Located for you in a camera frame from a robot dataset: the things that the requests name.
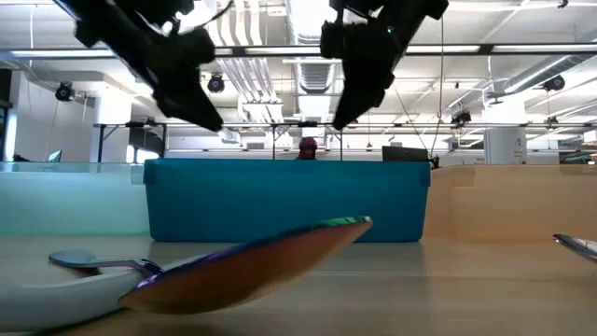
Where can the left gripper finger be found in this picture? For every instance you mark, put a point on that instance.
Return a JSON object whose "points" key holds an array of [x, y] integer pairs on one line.
{"points": [[191, 109]]}

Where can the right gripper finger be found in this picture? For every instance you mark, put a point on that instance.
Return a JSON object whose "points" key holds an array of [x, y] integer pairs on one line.
{"points": [[354, 107]]}

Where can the iridescent rainbow spoon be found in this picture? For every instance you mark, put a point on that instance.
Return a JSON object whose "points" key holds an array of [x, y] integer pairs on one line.
{"points": [[242, 270]]}

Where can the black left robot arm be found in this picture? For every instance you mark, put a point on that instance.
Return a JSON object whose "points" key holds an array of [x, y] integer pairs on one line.
{"points": [[93, 14]]}

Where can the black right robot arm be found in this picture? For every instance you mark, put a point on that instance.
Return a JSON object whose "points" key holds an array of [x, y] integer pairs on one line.
{"points": [[420, 9]]}

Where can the black ceiling spotlight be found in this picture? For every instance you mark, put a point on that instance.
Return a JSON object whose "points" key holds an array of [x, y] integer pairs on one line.
{"points": [[64, 91], [554, 83], [461, 117], [216, 84]]}

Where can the person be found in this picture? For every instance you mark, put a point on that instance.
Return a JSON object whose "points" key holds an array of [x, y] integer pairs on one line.
{"points": [[308, 149]]}

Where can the black monitor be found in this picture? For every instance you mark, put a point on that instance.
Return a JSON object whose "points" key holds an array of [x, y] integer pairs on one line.
{"points": [[403, 154]]}

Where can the ceiling light strip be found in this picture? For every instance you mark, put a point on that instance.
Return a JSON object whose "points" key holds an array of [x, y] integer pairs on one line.
{"points": [[443, 48], [545, 47], [60, 53], [280, 50]]}

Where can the teal blue plastic bin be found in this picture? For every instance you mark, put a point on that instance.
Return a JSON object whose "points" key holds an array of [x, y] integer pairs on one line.
{"points": [[280, 196]]}

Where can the open laptop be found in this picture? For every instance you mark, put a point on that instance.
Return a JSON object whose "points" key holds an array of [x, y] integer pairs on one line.
{"points": [[54, 156]]}

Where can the translucent green plastic bin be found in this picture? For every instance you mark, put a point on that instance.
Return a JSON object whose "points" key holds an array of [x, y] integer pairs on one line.
{"points": [[70, 200]]}

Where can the translucent orange plastic bin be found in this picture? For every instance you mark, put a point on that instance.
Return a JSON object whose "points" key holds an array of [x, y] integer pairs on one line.
{"points": [[513, 200]]}

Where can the silver ceiling duct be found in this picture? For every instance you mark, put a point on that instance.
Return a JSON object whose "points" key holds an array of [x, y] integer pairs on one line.
{"points": [[541, 72], [315, 70]]}

